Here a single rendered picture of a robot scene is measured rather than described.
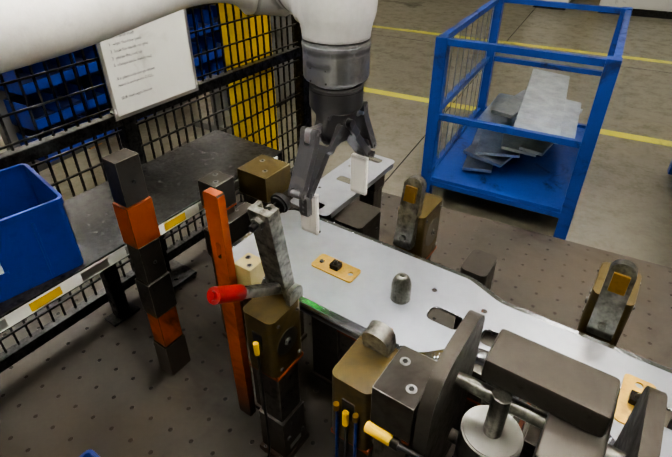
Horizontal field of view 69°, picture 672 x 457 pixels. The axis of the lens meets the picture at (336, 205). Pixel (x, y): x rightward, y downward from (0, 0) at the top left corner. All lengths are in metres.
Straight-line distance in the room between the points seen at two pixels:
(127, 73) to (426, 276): 0.72
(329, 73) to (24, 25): 0.33
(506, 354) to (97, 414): 0.83
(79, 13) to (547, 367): 0.56
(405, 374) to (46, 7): 0.51
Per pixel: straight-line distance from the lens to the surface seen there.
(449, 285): 0.85
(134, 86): 1.14
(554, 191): 2.89
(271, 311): 0.72
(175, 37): 1.19
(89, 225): 1.02
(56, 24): 0.56
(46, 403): 1.19
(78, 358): 1.24
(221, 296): 0.62
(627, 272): 0.82
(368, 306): 0.79
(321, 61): 0.64
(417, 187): 0.89
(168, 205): 1.02
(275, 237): 0.64
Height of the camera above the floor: 1.56
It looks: 33 degrees down
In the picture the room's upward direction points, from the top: straight up
